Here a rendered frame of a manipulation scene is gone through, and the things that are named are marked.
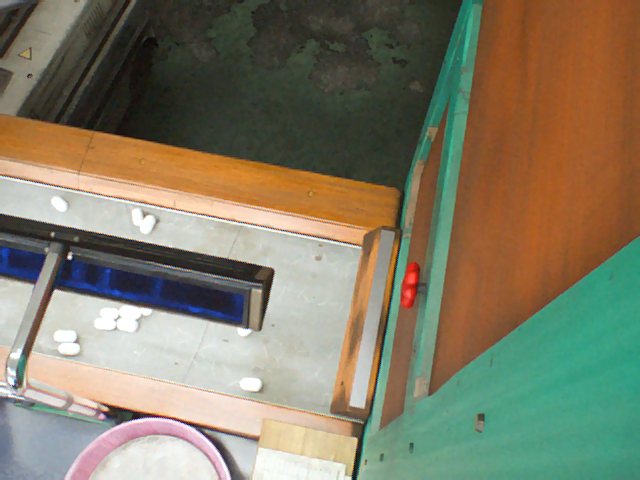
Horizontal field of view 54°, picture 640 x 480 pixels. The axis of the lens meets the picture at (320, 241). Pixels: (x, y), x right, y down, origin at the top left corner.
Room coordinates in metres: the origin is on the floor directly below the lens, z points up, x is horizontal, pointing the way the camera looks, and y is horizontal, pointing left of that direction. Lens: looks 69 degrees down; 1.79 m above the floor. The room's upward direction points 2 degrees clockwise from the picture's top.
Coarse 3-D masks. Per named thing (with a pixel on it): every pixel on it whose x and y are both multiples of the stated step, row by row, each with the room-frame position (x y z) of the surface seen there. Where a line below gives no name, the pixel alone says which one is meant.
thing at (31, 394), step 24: (72, 240) 0.25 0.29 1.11; (48, 264) 0.22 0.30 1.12; (48, 288) 0.19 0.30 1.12; (24, 312) 0.16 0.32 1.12; (24, 336) 0.13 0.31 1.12; (24, 360) 0.11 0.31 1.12; (0, 384) 0.10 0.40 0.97; (24, 384) 0.09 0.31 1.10; (24, 408) 0.10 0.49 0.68; (48, 408) 0.10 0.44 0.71; (72, 408) 0.08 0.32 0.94; (96, 408) 0.09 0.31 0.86
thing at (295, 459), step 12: (264, 456) 0.04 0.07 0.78; (276, 456) 0.04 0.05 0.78; (288, 456) 0.04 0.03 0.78; (300, 456) 0.04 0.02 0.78; (264, 468) 0.02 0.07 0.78; (276, 468) 0.02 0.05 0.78; (288, 468) 0.02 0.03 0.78; (300, 468) 0.02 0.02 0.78; (312, 468) 0.02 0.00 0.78; (324, 468) 0.02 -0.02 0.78; (336, 468) 0.02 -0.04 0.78
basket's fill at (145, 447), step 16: (128, 448) 0.04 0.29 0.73; (144, 448) 0.04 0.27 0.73; (160, 448) 0.04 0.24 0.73; (176, 448) 0.04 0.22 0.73; (192, 448) 0.04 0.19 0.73; (112, 464) 0.02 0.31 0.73; (128, 464) 0.02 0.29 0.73; (144, 464) 0.02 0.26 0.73; (160, 464) 0.02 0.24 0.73; (176, 464) 0.02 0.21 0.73; (192, 464) 0.02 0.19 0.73; (208, 464) 0.02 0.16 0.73
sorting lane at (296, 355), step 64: (0, 192) 0.47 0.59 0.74; (64, 192) 0.48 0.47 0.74; (256, 256) 0.37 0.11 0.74; (320, 256) 0.38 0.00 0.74; (0, 320) 0.24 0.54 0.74; (64, 320) 0.24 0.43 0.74; (192, 320) 0.25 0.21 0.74; (320, 320) 0.26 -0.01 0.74; (192, 384) 0.14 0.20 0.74; (320, 384) 0.15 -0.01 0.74
